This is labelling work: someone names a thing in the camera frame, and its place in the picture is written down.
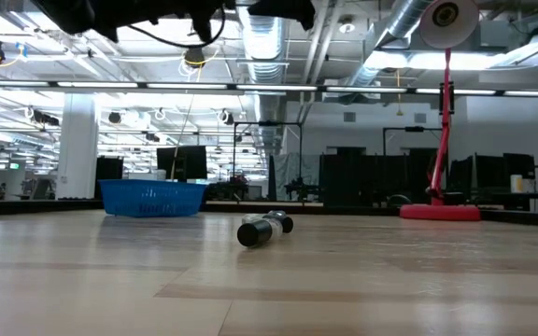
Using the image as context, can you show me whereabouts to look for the blue plastic basket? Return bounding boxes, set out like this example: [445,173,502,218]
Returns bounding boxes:
[98,178,208,218]

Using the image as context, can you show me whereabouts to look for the silver glitter nail polish bottle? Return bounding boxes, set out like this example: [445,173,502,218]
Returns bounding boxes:
[243,210,295,234]

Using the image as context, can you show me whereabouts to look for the white nail polish bottle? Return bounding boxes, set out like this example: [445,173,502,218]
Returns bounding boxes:
[236,217,286,248]

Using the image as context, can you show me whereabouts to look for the black overhead light bar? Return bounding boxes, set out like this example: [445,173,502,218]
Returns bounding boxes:
[0,78,538,98]

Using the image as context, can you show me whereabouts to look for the grey tarp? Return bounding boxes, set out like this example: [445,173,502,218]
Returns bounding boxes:
[268,152,321,202]

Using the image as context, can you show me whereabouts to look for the background robot workstation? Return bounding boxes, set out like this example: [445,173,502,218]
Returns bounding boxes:
[205,175,250,202]
[284,176,321,202]

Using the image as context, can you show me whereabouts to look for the black cabinet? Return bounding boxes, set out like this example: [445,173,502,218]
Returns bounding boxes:
[93,156,124,201]

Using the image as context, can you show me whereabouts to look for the white building column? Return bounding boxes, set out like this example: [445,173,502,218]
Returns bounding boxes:
[55,92,100,201]

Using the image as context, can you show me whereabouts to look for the red desk lamp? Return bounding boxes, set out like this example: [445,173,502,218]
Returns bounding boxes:
[399,0,481,222]

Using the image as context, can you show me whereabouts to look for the black workstation panels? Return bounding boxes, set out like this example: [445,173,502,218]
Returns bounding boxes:
[447,152,536,193]

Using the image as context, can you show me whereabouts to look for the silver air duct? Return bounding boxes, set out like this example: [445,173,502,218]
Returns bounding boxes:
[236,0,290,155]
[338,0,436,106]

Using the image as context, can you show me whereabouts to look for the black looped cable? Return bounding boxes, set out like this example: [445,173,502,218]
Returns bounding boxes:
[126,4,228,49]

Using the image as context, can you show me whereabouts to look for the black gantry frame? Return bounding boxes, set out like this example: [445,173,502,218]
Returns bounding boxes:
[382,126,443,158]
[233,121,304,202]

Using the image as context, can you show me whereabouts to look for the thin yellow cord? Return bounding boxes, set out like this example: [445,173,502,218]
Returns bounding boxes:
[169,92,196,181]

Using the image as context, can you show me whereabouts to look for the yellow hanging cord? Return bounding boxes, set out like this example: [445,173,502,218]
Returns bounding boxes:
[394,68,404,117]

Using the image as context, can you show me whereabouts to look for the black partition wall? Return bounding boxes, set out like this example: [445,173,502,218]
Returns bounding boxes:
[319,147,438,207]

